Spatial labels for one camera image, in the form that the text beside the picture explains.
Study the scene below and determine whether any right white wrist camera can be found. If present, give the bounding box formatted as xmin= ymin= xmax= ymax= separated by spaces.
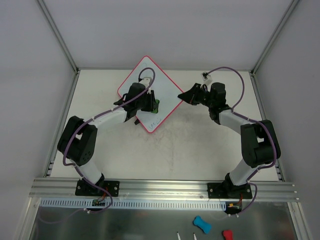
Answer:
xmin=201 ymin=72 xmax=213 ymax=86

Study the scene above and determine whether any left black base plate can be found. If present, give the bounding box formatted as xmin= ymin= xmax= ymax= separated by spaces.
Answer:
xmin=75 ymin=179 xmax=120 ymax=197

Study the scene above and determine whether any blue bone-shaped eraser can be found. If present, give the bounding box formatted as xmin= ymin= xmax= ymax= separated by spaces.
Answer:
xmin=193 ymin=215 xmax=212 ymax=234

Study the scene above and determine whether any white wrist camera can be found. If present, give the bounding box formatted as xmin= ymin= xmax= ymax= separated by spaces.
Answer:
xmin=139 ymin=77 xmax=153 ymax=88
xmin=201 ymin=72 xmax=213 ymax=86

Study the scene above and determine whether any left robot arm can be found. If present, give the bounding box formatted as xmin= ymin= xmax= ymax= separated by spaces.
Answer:
xmin=57 ymin=77 xmax=159 ymax=195

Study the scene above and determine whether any right aluminium frame post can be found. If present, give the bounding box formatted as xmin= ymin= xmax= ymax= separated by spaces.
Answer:
xmin=250 ymin=0 xmax=301 ymax=76

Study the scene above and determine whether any slotted white cable duct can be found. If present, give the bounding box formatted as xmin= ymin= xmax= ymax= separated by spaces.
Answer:
xmin=39 ymin=197 xmax=227 ymax=211

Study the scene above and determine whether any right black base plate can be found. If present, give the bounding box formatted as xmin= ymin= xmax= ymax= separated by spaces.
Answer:
xmin=207 ymin=182 xmax=253 ymax=200

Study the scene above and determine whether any left aluminium frame post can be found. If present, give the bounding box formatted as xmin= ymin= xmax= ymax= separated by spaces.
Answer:
xmin=35 ymin=0 xmax=79 ymax=74

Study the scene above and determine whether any green bone-shaped eraser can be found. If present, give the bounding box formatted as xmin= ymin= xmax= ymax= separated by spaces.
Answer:
xmin=152 ymin=99 xmax=160 ymax=114

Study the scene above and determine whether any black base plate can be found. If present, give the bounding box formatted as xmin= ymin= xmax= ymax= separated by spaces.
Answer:
xmin=75 ymin=179 xmax=120 ymax=197
xmin=207 ymin=182 xmax=253 ymax=200

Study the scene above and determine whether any aluminium mounting rail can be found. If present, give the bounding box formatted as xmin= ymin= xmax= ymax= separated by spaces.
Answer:
xmin=29 ymin=177 xmax=300 ymax=202

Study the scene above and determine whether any pink-framed whiteboard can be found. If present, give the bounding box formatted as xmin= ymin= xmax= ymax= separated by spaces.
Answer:
xmin=117 ymin=55 xmax=183 ymax=134

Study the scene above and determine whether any aluminium frame post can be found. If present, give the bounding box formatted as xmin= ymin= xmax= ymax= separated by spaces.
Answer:
xmin=250 ymin=0 xmax=301 ymax=76
xmin=35 ymin=0 xmax=79 ymax=74

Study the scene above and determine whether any red bone-shaped eraser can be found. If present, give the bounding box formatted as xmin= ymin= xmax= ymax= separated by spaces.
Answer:
xmin=222 ymin=229 xmax=233 ymax=240

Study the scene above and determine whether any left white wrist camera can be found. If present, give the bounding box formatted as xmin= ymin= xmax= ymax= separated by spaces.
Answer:
xmin=139 ymin=77 xmax=153 ymax=88

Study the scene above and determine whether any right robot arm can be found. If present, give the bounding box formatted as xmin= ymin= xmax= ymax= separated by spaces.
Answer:
xmin=178 ymin=82 xmax=281 ymax=198

